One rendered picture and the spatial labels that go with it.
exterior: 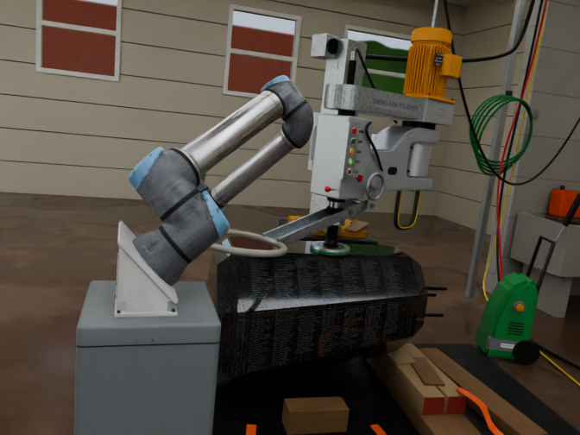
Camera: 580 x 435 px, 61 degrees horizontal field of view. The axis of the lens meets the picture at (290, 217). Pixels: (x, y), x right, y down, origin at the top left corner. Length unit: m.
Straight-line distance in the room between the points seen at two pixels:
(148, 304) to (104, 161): 7.16
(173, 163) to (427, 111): 1.79
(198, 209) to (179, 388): 0.54
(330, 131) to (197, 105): 6.17
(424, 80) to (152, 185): 1.95
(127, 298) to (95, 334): 0.13
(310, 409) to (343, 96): 1.52
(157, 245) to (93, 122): 7.11
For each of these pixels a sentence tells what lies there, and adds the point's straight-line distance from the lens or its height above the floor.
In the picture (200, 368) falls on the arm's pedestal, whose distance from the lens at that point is 1.55.
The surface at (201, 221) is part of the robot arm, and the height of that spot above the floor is 1.13.
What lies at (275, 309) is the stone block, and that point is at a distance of 2.39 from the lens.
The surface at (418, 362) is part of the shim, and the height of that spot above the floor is 0.22.
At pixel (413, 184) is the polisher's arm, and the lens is 3.02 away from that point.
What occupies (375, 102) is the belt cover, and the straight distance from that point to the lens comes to 2.63.
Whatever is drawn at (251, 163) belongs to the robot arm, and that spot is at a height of 1.28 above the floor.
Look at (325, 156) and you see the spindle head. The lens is 2.57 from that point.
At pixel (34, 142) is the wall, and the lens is 8.72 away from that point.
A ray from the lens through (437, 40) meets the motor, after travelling 3.09.
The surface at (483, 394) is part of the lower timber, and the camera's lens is 3.12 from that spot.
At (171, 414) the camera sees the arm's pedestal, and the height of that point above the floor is 0.57.
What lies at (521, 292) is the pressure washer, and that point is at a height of 0.50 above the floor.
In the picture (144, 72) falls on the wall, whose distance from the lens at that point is 8.58.
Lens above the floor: 1.43
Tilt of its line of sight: 10 degrees down
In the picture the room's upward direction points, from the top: 6 degrees clockwise
